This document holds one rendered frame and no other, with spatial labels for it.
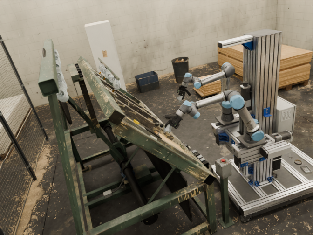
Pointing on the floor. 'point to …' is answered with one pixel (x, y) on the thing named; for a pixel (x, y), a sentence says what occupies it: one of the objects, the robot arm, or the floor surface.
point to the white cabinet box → (104, 47)
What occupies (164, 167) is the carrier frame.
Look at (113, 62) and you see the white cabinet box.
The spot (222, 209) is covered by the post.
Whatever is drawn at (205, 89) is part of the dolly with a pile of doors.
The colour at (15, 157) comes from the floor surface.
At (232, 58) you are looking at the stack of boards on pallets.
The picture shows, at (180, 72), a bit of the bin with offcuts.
